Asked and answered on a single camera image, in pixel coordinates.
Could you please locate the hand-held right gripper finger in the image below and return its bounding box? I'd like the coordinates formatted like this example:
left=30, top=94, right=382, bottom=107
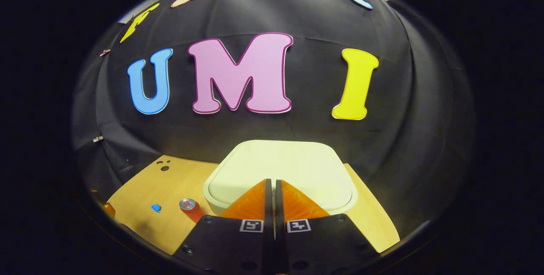
left=173, top=179, right=275, bottom=275
left=274, top=179, right=379, bottom=275

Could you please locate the wooden desktop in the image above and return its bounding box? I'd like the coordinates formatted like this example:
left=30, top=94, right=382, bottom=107
left=106, top=155, right=401, bottom=255

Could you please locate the black backdrop cloth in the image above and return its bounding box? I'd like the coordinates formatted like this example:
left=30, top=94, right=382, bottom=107
left=71, top=0, right=476, bottom=241

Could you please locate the green desktop garbage bin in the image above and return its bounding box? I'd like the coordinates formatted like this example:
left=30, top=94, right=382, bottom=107
left=203, top=140, right=358, bottom=216

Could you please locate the orange pop can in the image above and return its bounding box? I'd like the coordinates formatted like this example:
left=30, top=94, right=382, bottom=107
left=179, top=198, right=207, bottom=224

